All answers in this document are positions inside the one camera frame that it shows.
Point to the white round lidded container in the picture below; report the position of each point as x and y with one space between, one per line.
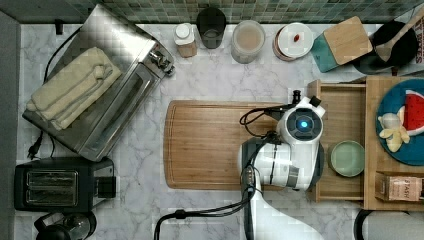
293 41

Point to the blue round plate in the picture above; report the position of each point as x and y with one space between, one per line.
394 99

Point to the dark glass cup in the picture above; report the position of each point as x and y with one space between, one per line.
211 23

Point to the wooden drawer cabinet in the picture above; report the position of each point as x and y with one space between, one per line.
377 160

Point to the black electric kettle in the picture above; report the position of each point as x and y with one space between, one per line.
66 226

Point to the wooden drawer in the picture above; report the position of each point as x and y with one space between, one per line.
344 120

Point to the black two-slot toaster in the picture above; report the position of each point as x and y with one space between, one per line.
63 184

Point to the teal box with wooden lid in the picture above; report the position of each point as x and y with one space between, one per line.
341 44

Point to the clear jar with beige powder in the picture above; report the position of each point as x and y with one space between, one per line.
247 41

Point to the wooden spatula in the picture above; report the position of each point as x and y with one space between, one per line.
384 50

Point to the green ceramic bowl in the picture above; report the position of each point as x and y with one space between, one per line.
347 158

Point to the wooden cutting board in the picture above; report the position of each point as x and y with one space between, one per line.
202 140

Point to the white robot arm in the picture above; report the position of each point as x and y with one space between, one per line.
291 156

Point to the stainless steel toaster oven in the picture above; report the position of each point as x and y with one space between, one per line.
143 61

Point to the black pan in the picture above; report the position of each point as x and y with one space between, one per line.
403 51

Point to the red watermelon slice toy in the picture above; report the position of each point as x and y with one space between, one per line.
414 113

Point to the brown tea box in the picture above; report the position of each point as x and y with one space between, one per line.
398 188

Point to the white-lidded spice jar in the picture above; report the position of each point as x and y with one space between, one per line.
184 39

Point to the folded beige towel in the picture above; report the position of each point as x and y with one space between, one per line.
74 88

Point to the grey pot with black rim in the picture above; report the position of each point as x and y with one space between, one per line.
387 225

